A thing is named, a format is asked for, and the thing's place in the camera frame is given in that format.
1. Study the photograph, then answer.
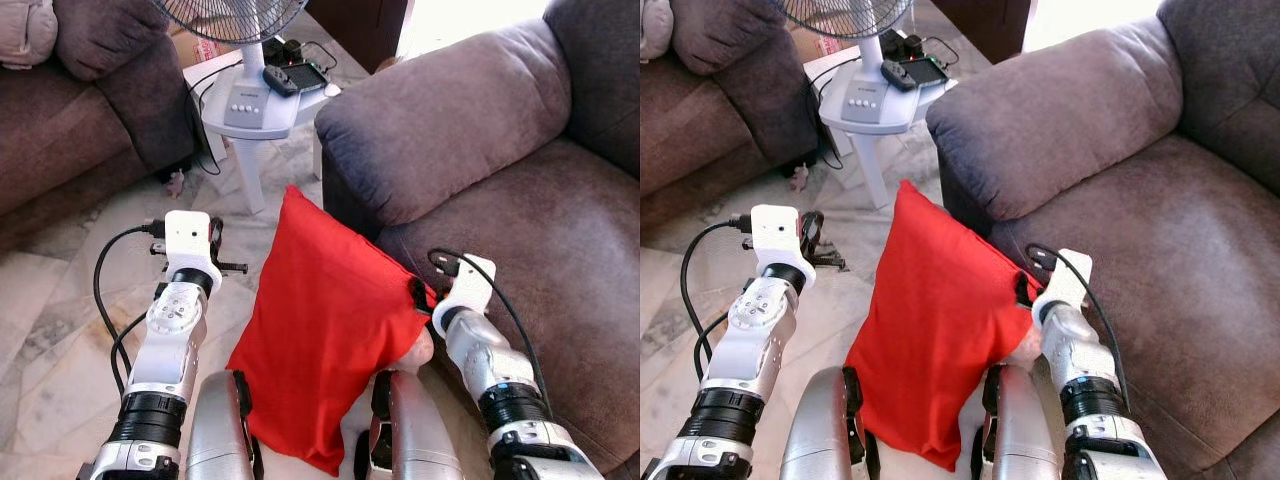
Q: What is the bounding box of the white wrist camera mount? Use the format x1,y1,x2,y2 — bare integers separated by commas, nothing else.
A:
432,253,498,336
1032,248,1094,323
750,204,816,289
163,210,223,291

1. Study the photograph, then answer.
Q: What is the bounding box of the silver robot leg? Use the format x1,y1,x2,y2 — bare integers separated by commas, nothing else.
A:
185,370,263,480
970,362,1063,480
780,365,881,480
355,368,466,480

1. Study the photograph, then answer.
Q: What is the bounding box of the black handheld device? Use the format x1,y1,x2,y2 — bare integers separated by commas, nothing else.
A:
880,57,949,93
262,62,329,98

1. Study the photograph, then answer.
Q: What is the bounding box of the beige cushion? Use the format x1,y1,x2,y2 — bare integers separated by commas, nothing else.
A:
0,0,59,69
640,0,676,63

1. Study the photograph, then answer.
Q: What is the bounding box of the silver left robot leg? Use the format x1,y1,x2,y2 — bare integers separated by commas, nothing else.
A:
780,365,881,480
185,370,263,480

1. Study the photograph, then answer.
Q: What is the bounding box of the dark brown fabric sofa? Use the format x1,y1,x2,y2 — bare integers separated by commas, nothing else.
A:
0,0,201,251
640,0,823,236

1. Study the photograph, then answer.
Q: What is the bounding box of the silver right robot leg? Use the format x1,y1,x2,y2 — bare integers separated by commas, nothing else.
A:
355,368,466,480
970,362,1063,480

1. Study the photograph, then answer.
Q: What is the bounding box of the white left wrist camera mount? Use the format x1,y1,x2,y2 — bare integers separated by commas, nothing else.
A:
163,210,223,291
750,204,816,289

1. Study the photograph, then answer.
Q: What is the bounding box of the printed cardboard box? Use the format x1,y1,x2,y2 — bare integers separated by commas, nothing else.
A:
790,25,846,61
168,25,226,66

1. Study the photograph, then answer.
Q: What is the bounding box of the grey-brown fabric sofa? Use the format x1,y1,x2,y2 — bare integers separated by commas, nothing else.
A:
314,0,641,480
925,0,1280,480

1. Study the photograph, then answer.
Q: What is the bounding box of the white table fan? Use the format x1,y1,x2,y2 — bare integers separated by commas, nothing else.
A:
150,0,343,141
775,0,959,136

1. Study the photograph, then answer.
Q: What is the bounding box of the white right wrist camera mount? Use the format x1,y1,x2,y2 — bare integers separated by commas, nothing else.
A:
432,253,498,336
1032,248,1094,323

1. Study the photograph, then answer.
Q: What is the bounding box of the dark brown wooden door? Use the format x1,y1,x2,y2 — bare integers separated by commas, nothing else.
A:
305,0,411,73
930,0,1033,63

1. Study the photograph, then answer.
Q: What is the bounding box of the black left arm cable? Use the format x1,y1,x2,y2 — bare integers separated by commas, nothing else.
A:
680,215,751,381
93,222,166,396

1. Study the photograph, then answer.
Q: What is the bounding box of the red fabric pillow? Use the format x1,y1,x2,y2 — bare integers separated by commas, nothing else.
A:
226,184,439,477
845,180,1041,473

